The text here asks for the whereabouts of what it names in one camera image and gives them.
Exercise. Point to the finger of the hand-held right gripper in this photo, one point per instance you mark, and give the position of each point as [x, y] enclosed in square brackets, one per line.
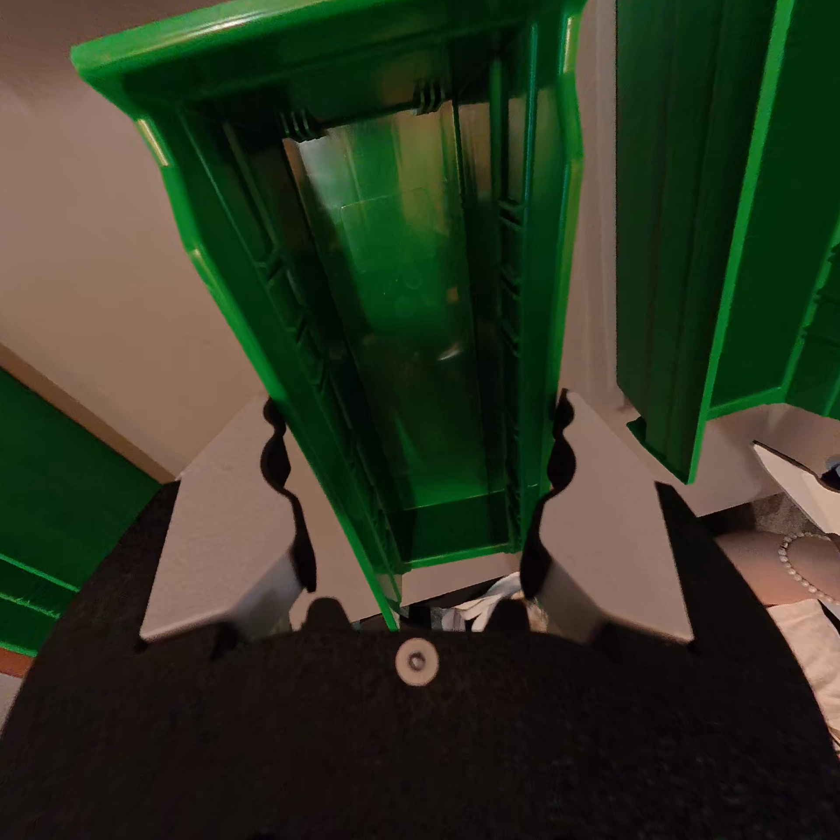
[810, 499]

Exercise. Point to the person's right forearm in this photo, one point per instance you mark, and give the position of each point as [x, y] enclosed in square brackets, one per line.
[748, 564]

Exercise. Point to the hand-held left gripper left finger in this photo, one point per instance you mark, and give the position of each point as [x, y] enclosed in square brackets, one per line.
[216, 544]

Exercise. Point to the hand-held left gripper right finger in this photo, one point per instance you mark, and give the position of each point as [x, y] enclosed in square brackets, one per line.
[610, 544]

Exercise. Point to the green plastic bin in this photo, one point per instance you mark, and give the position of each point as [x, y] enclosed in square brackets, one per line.
[59, 492]
[676, 197]
[407, 295]

